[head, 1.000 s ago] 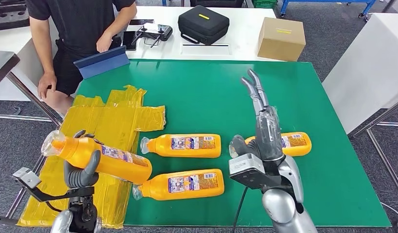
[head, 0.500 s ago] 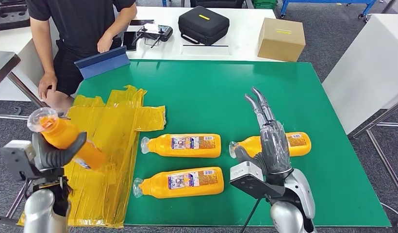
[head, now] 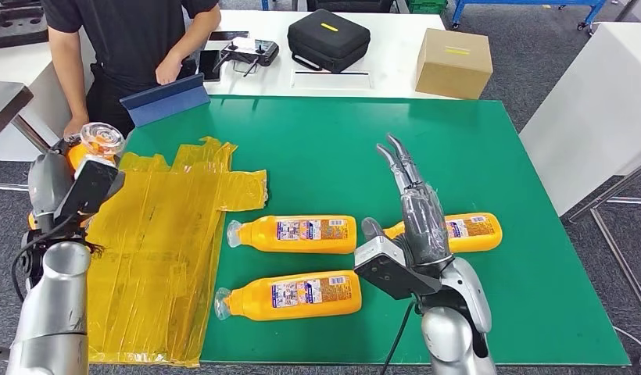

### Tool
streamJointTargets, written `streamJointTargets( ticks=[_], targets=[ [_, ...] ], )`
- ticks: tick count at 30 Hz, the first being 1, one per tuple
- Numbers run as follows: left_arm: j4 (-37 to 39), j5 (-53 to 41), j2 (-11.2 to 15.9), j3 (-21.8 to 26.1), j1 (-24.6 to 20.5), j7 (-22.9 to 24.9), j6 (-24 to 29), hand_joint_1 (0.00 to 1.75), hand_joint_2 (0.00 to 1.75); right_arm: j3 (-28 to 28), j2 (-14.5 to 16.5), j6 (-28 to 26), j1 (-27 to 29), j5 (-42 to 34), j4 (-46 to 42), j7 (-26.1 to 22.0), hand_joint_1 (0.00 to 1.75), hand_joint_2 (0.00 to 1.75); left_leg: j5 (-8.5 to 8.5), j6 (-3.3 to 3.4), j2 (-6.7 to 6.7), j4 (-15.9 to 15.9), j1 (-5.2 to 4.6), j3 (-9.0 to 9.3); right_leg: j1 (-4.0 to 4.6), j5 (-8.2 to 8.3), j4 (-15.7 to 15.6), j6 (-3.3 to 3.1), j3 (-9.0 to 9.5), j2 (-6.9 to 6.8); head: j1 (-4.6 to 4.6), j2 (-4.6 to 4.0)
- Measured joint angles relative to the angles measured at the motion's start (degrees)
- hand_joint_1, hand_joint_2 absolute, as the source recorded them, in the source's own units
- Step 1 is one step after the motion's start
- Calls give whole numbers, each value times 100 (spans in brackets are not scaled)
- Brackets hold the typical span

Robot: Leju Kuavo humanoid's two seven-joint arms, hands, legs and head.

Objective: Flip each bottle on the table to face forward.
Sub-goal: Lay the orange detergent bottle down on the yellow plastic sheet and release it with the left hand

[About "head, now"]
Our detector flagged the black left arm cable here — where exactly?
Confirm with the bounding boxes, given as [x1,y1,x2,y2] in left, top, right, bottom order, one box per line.
[10,214,76,304]

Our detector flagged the green table mat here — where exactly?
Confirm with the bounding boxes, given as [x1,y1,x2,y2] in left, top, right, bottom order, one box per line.
[122,95,632,367]

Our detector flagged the metal frame bar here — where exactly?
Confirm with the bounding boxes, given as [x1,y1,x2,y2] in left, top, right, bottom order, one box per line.
[589,209,641,324]

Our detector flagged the black carrying case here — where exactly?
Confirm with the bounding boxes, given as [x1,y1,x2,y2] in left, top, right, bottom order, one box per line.
[287,9,372,74]

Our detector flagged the white desk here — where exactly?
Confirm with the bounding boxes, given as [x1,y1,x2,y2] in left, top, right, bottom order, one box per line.
[0,10,455,163]

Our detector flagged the blue metal cart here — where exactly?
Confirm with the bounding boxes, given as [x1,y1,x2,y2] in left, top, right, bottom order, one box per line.
[451,0,607,30]

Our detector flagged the white side table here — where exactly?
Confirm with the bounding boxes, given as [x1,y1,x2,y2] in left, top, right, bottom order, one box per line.
[517,21,641,219]

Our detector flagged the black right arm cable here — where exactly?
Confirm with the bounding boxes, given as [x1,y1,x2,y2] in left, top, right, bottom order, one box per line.
[378,300,417,375]

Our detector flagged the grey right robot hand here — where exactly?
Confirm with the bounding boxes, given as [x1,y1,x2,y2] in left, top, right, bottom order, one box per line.
[360,133,453,267]

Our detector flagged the black foam tray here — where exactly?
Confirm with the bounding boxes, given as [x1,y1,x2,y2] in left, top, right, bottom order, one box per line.
[0,0,49,50]

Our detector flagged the brown cardboard box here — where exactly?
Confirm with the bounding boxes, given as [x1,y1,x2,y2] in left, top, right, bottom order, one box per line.
[415,27,494,100]

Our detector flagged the black flat tablet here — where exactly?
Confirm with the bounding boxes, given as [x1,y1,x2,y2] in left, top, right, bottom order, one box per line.
[209,30,250,42]

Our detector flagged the black box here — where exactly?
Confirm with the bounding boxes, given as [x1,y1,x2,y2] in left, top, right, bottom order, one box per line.
[306,0,395,13]

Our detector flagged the yellow plastic sheet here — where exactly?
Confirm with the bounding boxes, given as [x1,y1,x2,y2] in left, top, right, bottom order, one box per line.
[84,136,269,367]

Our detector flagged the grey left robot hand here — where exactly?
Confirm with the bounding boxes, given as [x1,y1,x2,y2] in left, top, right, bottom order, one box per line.
[27,151,76,216]

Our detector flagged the person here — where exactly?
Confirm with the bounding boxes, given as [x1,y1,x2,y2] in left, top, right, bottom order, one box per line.
[41,0,223,141]

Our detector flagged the black remote controller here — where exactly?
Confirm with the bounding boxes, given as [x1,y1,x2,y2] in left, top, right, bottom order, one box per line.
[213,37,280,77]

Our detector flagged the grey side table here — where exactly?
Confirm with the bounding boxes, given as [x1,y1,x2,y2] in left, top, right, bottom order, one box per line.
[0,80,52,154]

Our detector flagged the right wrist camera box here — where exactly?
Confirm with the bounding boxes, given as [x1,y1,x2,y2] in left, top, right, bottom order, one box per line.
[353,235,443,302]

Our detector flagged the black smartphone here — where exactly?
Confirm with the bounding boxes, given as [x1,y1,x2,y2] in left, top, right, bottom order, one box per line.
[199,49,223,83]

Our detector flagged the orange detergent bottle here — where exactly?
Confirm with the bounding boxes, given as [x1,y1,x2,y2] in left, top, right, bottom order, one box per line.
[383,212,503,255]
[213,270,363,323]
[226,215,358,255]
[27,122,126,231]

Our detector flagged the blue tablet case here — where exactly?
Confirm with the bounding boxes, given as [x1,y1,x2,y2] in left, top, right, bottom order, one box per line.
[119,73,212,128]

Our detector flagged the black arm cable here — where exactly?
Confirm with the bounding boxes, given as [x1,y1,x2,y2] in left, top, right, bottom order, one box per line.
[10,214,76,304]
[378,300,417,375]

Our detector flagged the white desk cable cover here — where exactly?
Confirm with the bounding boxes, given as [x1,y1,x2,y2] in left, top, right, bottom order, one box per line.
[291,70,374,91]

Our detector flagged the green plastic crate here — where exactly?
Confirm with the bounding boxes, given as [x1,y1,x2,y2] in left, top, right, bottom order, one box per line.
[406,0,449,16]

